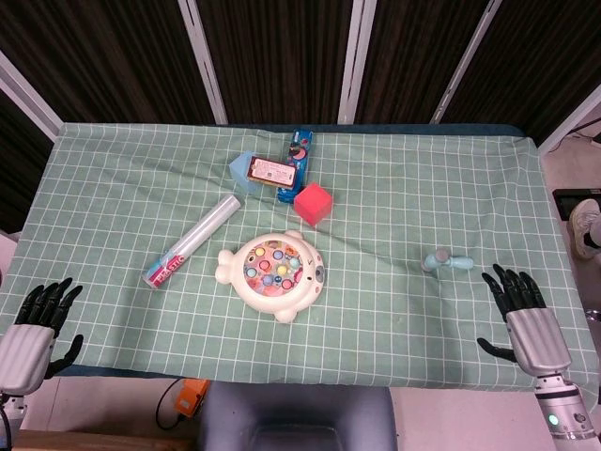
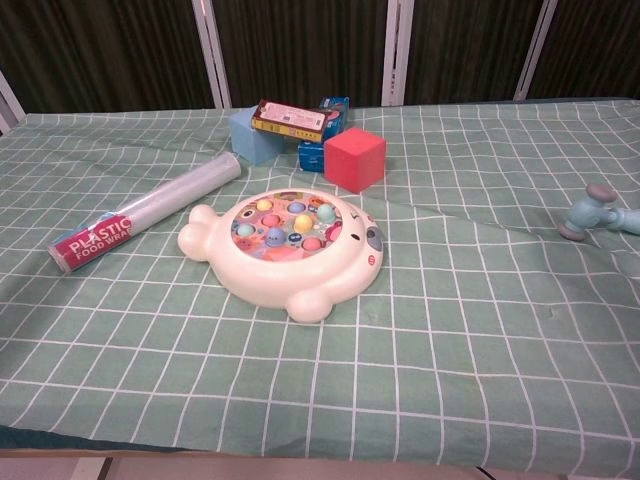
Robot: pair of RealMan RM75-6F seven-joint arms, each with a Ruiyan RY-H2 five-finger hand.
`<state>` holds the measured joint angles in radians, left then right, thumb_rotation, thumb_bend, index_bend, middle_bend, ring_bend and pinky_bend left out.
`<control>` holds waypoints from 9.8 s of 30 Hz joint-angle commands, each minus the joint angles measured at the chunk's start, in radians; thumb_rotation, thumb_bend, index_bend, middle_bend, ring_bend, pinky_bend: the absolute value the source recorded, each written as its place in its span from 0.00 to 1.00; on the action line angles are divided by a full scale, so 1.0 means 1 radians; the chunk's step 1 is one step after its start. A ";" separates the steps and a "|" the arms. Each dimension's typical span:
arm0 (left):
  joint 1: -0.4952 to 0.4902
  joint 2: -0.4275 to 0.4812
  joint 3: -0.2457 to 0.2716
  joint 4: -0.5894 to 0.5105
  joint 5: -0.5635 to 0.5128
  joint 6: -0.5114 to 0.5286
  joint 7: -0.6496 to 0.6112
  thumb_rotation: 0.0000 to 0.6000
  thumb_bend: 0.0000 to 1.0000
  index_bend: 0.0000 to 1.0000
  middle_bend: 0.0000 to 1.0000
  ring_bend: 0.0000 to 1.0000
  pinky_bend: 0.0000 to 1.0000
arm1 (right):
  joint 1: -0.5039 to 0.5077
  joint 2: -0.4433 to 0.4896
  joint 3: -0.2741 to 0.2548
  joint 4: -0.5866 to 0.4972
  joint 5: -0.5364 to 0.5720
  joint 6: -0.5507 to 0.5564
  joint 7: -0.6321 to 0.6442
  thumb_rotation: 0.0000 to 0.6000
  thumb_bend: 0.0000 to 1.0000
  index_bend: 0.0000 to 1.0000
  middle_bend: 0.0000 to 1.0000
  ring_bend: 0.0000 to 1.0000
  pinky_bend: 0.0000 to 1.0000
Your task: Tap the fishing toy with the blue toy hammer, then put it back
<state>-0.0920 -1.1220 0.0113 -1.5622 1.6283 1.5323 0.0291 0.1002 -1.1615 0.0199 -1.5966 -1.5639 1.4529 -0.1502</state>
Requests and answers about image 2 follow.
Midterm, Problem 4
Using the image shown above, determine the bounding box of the light blue foam block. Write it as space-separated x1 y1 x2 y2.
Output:
229 109 289 166

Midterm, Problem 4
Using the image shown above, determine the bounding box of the brown snack box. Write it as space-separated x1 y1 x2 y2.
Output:
249 99 334 144

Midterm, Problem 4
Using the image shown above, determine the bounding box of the green checkered tablecloth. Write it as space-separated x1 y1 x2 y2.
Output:
0 97 640 474

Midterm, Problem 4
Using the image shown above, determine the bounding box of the dark brown curtain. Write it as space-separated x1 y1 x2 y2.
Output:
0 0 640 115

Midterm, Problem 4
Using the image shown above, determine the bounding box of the plastic food wrap roll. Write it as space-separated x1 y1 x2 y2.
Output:
47 151 244 275

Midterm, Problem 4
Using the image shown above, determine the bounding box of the red foam cube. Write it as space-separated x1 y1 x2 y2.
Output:
323 126 388 195

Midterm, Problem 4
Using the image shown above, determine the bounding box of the white animal-shaped button toy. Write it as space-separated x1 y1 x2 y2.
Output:
177 187 386 324

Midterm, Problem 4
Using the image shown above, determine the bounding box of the blue cookie pack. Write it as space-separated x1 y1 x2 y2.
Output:
297 95 351 174

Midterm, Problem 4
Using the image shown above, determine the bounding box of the small teal toy rod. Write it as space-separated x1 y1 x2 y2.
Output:
558 182 640 245

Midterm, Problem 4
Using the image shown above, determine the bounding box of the white slotted frame post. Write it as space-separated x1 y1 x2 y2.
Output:
382 0 415 107
513 0 560 101
0 69 26 135
192 0 233 110

